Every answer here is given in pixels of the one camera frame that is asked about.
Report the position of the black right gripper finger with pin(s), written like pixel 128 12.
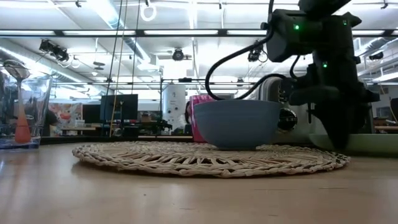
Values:
pixel 359 118
pixel 337 127

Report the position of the green plate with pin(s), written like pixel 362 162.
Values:
pixel 379 143

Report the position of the pink plastic cup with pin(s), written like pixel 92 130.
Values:
pixel 196 129

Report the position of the clear drinking glass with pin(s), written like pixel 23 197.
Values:
pixel 38 102

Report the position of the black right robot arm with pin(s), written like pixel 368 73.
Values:
pixel 311 37

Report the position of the silver four-slot toaster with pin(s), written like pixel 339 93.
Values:
pixel 273 93

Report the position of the blue bowl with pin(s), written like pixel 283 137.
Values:
pixel 236 124

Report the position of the white cylindrical tank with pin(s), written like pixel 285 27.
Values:
pixel 174 105

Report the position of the round woven placemat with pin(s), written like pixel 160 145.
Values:
pixel 155 158

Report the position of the black computer monitor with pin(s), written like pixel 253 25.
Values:
pixel 118 107

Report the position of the colourful picture board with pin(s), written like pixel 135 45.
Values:
pixel 66 116

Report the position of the black ceiling camera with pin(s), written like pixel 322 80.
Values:
pixel 178 54

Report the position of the black metal table frame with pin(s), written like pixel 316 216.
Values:
pixel 93 140

